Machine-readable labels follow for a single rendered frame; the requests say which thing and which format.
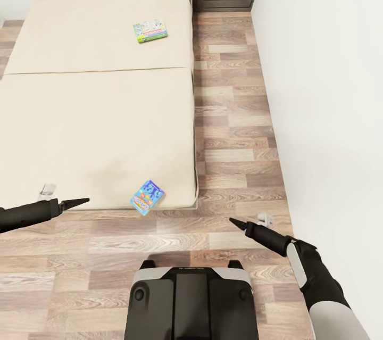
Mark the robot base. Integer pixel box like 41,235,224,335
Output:
124,259,259,340

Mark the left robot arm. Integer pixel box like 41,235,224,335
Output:
0,184,90,233

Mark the board game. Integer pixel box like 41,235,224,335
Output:
129,179,164,216
133,19,167,43

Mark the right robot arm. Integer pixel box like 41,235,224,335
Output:
229,213,371,340

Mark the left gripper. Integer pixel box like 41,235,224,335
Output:
21,198,90,228

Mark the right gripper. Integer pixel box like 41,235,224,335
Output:
229,217,276,249

